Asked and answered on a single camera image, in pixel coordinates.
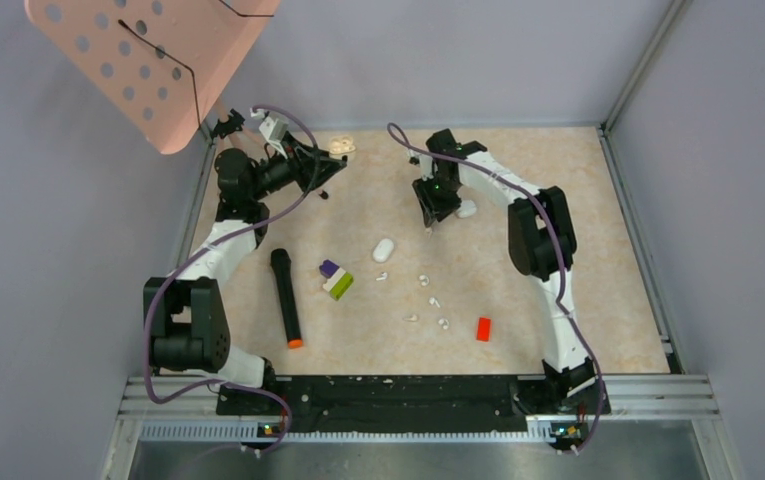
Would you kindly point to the aluminium frame rail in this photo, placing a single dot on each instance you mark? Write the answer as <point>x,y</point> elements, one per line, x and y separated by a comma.
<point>654,426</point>

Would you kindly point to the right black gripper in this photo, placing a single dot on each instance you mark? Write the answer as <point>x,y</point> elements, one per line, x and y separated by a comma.
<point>432,209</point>

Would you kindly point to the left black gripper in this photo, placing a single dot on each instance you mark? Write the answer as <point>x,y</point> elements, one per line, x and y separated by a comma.
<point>309,166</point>

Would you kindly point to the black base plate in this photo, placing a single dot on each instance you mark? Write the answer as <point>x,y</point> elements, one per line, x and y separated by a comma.
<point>401,404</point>

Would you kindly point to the beige earbud case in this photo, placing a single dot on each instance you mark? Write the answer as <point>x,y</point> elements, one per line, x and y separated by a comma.
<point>341,147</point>

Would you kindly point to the white earbud case far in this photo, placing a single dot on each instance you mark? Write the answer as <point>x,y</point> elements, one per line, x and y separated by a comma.
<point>466,209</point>

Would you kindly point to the red toy brick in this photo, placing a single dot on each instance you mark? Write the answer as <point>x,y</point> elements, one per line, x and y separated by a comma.
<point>483,331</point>

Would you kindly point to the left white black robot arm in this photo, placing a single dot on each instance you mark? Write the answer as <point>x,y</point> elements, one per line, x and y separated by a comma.
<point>185,322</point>

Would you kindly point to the purple white green block stack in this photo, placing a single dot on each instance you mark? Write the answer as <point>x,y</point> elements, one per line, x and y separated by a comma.
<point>337,279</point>

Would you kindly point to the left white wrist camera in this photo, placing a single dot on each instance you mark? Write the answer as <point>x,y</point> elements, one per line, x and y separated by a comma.
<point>271,128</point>

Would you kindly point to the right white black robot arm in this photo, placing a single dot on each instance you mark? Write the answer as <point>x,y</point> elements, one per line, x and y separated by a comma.
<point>541,243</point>

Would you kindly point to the white closed earbud case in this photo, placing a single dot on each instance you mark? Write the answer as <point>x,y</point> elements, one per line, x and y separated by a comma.
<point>383,250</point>

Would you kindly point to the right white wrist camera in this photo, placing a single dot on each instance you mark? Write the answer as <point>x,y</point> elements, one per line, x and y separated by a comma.
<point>415,159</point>

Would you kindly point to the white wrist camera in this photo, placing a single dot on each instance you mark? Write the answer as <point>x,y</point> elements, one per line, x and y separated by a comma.
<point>271,128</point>
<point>415,159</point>

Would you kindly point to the black marker orange cap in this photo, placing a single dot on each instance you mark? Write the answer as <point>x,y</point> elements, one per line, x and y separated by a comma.
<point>281,266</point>

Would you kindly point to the pink perforated music stand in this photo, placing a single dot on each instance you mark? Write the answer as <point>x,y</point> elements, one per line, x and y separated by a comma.
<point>163,64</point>

